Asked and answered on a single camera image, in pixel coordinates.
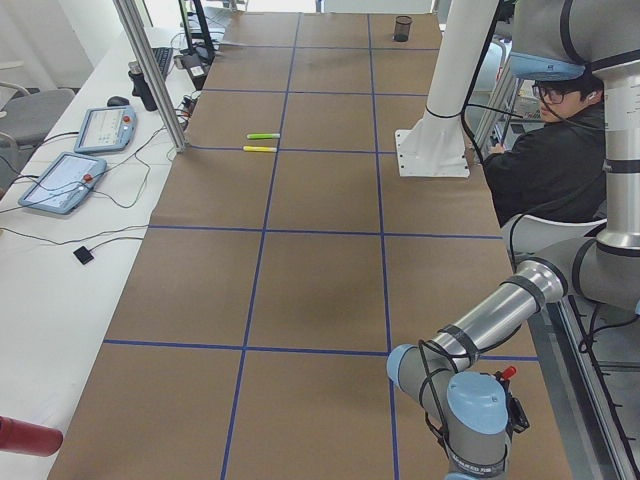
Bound red capped white marker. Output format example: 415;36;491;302
500;366;517;380

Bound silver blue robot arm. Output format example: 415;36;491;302
387;1;639;479

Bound yellow highlighter marker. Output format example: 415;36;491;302
242;146;278;153

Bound green highlighter marker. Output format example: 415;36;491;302
246;133;281;140

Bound white chair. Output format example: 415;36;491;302
501;214;607;259

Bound far black mesh pencil cup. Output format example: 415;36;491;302
392;15;413;43

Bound black water bottle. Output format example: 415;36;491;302
128;61;158;111

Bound small black square pad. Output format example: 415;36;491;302
73;246;94;265

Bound black keyboard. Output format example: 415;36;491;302
152;47;174;79

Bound far blue teach pendant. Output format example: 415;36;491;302
74;105;137;154

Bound blue teach pendant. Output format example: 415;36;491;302
74;105;137;154
18;152;107;215

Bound seated person in black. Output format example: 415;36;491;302
484;72;606;226

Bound black computer mouse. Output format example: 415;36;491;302
107;96;130;107

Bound near blue teach pendant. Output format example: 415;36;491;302
18;152;107;215

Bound grey office chair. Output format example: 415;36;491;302
1;82;75;153

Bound red water bottle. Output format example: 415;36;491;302
1;417;63;457

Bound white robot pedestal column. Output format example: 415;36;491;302
395;0;499;178

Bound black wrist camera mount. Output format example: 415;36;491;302
494;369;530;438

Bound aluminium frame post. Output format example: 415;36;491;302
113;0;187;153

